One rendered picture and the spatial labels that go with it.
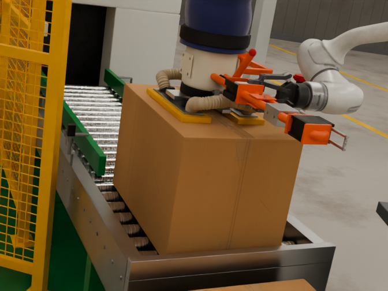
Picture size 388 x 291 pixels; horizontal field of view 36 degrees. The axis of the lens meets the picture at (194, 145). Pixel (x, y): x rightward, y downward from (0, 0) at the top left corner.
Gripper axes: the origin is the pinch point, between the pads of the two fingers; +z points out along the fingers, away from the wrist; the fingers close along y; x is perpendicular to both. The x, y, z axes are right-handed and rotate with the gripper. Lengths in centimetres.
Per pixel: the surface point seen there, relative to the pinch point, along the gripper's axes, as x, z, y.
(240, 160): -4.2, -0.3, 19.6
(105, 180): 64, 18, 55
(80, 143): 92, 22, 50
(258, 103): -13.3, 3.0, -0.4
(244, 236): -4.4, -7.1, 45.0
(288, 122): -30.3, 4.1, -0.4
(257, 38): 271, -161, 21
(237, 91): -2.0, 3.9, -0.5
